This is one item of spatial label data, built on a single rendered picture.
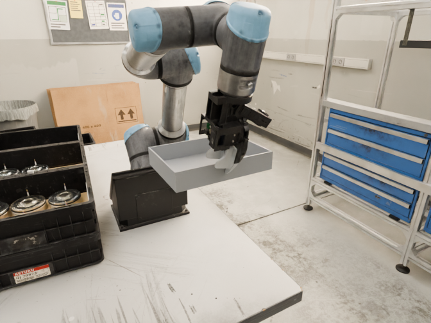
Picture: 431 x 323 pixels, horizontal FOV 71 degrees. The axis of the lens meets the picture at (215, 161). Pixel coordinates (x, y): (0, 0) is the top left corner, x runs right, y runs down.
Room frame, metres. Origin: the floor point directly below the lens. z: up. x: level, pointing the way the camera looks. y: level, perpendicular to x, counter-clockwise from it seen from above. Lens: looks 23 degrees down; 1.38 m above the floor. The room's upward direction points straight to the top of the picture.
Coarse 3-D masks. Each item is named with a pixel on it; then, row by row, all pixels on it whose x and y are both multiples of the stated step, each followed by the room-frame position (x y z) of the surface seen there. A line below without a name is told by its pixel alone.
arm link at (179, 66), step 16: (192, 48) 1.00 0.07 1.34; (160, 64) 0.95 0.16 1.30; (176, 64) 0.97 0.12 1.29; (192, 64) 0.99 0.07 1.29; (160, 80) 1.04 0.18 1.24; (176, 80) 1.01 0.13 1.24; (176, 96) 1.07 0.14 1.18; (176, 112) 1.12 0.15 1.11; (160, 128) 1.19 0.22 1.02; (176, 128) 1.17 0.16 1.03; (160, 144) 1.19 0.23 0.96
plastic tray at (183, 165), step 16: (176, 144) 0.81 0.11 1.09; (192, 144) 0.84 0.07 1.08; (208, 144) 0.86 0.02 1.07; (256, 144) 0.79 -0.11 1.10; (160, 160) 0.68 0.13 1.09; (176, 160) 0.79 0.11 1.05; (192, 160) 0.79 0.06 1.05; (208, 160) 0.79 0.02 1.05; (256, 160) 0.70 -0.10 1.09; (272, 160) 0.73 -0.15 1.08; (176, 176) 0.60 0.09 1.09; (192, 176) 0.62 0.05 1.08; (208, 176) 0.64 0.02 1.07; (224, 176) 0.66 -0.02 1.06; (240, 176) 0.68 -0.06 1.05; (176, 192) 0.60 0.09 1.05
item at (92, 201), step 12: (72, 168) 1.00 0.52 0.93; (84, 168) 1.00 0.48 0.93; (0, 180) 0.91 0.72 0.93; (72, 204) 0.75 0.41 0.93; (84, 204) 0.75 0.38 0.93; (24, 216) 0.69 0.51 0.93; (36, 216) 0.70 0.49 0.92; (48, 216) 0.71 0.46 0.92; (60, 216) 0.72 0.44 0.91; (0, 228) 0.66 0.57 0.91
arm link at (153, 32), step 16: (128, 16) 0.61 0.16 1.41; (144, 16) 0.59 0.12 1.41; (160, 16) 0.59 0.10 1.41; (176, 16) 0.60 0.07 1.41; (144, 32) 0.58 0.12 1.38; (160, 32) 0.58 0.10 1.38; (176, 32) 0.60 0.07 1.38; (192, 32) 0.61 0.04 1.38; (128, 48) 0.84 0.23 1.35; (144, 48) 0.59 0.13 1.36; (160, 48) 0.60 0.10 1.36; (176, 48) 0.62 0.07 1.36; (128, 64) 0.88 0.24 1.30; (144, 64) 0.78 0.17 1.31
